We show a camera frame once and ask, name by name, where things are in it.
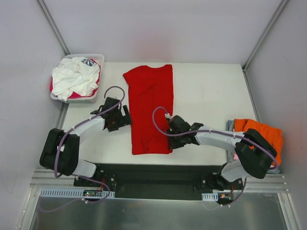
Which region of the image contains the red t-shirt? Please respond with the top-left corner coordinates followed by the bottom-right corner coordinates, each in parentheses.
top-left (123, 64), bottom-right (174, 155)

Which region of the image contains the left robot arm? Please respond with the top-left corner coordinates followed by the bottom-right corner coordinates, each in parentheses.
top-left (39, 97), bottom-right (132, 186)

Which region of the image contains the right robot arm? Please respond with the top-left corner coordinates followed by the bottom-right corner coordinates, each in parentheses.
top-left (165, 114), bottom-right (279, 189)

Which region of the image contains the white laundry basket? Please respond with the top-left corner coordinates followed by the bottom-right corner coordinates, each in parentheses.
top-left (50, 53), bottom-right (106, 104)

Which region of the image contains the light blue folded shirt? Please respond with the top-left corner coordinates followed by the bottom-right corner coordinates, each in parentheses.
top-left (226, 120), bottom-right (280, 174)

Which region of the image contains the white crumpled t-shirt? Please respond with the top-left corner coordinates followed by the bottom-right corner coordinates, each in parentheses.
top-left (52, 57), bottom-right (101, 102)

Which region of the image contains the orange folded t-shirt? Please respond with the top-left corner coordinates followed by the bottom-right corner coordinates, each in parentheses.
top-left (234, 119), bottom-right (283, 165)

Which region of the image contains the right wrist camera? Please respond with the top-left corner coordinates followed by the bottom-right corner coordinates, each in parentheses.
top-left (168, 115), bottom-right (190, 133)

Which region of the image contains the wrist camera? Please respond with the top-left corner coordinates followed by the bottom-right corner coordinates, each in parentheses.
top-left (168, 115), bottom-right (190, 133)
top-left (103, 97), bottom-right (121, 111)

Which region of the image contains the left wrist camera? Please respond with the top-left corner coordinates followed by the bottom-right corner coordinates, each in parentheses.
top-left (103, 97), bottom-right (121, 111)

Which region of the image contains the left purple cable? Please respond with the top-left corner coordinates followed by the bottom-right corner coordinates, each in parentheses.
top-left (38, 85), bottom-right (127, 213)

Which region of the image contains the purple cable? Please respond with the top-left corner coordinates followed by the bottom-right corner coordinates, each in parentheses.
top-left (152, 106), bottom-right (279, 211)
top-left (38, 85), bottom-right (127, 213)

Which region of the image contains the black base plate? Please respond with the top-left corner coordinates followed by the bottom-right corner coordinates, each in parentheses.
top-left (73, 163), bottom-right (244, 201)

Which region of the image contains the right cable duct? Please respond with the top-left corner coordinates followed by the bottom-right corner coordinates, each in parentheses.
top-left (201, 192), bottom-right (218, 202)

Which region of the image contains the cable duct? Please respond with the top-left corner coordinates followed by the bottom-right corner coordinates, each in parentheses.
top-left (40, 188), bottom-right (115, 199)
top-left (201, 192), bottom-right (218, 202)

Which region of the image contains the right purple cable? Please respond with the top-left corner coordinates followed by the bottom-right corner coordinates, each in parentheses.
top-left (152, 106), bottom-right (279, 211)

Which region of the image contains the left cable duct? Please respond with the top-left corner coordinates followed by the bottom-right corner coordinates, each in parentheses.
top-left (40, 188), bottom-right (115, 199)

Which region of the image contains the aluminium frame rail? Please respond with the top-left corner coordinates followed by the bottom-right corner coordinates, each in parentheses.
top-left (30, 169), bottom-right (290, 193)

